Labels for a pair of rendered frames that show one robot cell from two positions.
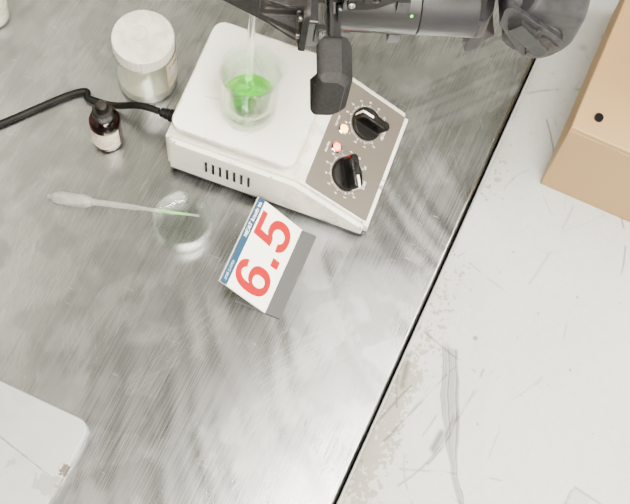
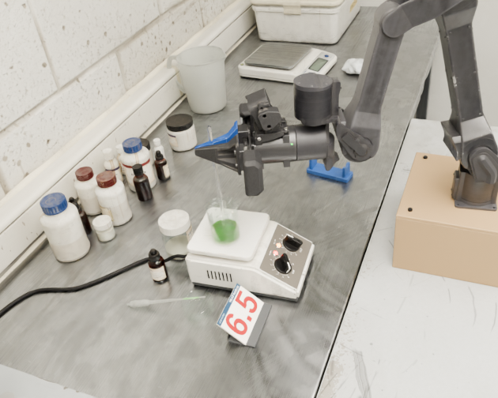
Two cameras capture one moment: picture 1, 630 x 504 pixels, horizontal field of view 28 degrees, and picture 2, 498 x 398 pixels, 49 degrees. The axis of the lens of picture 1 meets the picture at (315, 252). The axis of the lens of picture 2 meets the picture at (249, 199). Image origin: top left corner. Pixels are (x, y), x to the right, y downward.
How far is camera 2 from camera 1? 0.43 m
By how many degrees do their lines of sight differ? 32
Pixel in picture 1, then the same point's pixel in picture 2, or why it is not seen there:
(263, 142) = (234, 249)
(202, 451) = not seen: outside the picture
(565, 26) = (371, 136)
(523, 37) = (350, 142)
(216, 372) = (219, 379)
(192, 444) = not seen: outside the picture
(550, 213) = (401, 279)
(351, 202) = (287, 279)
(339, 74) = (254, 161)
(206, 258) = (212, 323)
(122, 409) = not seen: outside the picture
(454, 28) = (315, 148)
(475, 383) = (376, 367)
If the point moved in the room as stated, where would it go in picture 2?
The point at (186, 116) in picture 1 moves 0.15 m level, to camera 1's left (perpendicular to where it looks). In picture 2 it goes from (194, 244) to (111, 244)
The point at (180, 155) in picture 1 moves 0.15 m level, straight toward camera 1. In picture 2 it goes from (194, 269) to (201, 337)
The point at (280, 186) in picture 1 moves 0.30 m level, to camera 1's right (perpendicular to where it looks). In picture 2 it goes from (247, 274) to (432, 275)
